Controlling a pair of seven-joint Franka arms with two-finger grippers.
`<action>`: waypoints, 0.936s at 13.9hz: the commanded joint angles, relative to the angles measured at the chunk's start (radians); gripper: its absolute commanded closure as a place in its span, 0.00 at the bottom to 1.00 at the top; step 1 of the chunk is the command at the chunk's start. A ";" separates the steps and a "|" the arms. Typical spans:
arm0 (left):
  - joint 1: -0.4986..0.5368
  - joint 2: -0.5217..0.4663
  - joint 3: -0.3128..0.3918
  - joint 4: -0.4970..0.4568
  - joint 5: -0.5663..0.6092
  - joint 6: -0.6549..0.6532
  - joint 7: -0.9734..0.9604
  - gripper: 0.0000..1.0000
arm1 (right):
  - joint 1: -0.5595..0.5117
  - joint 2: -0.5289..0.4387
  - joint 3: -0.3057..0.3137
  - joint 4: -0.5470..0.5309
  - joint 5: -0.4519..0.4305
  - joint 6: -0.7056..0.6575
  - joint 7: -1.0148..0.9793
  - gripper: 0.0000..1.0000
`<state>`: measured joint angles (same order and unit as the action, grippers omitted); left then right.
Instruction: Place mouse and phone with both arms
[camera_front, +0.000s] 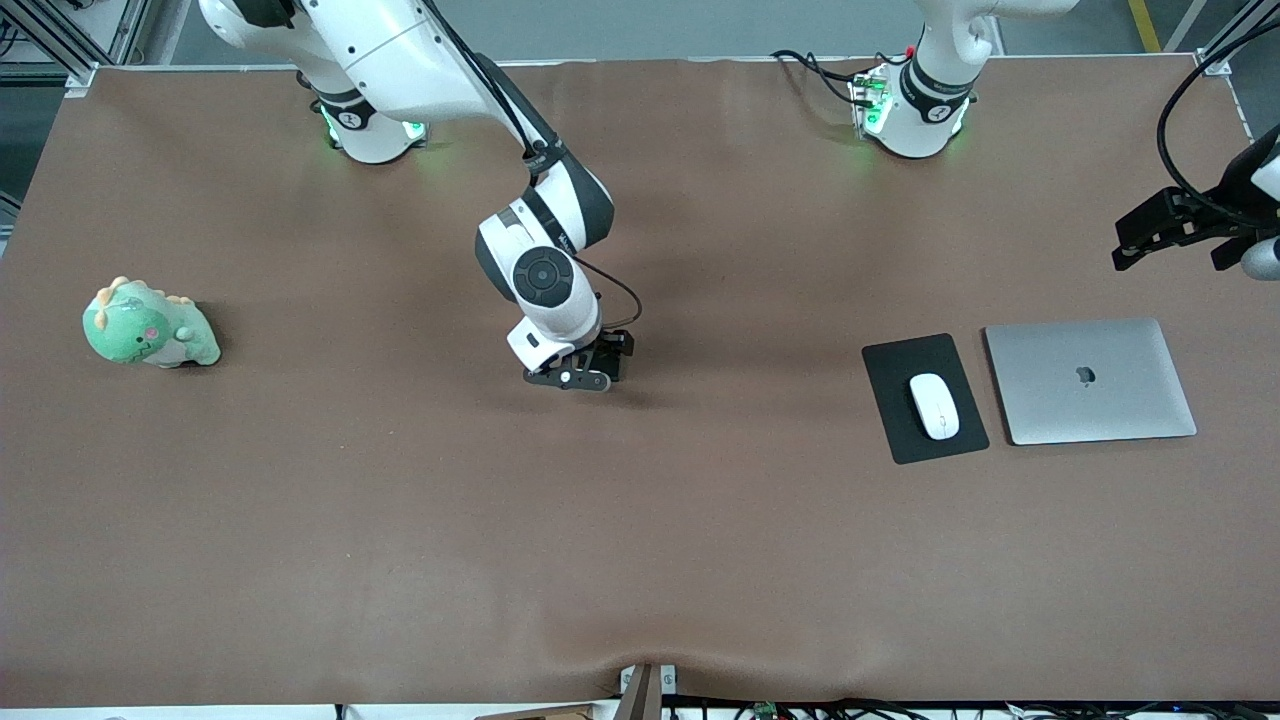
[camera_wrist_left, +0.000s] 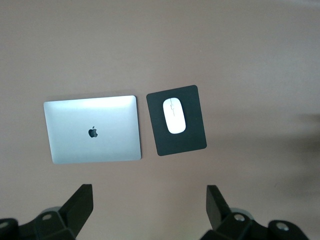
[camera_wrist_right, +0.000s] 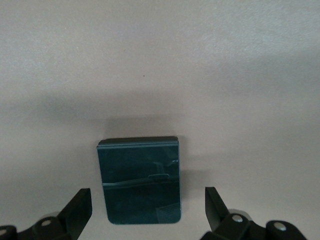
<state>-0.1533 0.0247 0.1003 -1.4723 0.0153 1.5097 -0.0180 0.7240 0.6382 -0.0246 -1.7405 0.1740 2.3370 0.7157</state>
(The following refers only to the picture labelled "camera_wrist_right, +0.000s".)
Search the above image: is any dark teal square box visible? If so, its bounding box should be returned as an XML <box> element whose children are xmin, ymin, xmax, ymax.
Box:
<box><xmin>96</xmin><ymin>135</ymin><xmax>182</xmax><ymax>226</ymax></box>

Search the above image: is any brown table cover cloth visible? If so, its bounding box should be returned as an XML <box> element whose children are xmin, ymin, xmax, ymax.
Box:
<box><xmin>0</xmin><ymin>0</ymin><xmax>320</xmax><ymax>240</ymax></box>

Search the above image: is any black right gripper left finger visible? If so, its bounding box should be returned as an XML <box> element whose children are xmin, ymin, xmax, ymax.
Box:
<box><xmin>0</xmin><ymin>188</ymin><xmax>93</xmax><ymax>240</ymax></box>

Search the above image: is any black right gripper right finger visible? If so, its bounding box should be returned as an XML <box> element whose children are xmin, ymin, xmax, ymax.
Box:
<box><xmin>199</xmin><ymin>186</ymin><xmax>307</xmax><ymax>240</ymax></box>

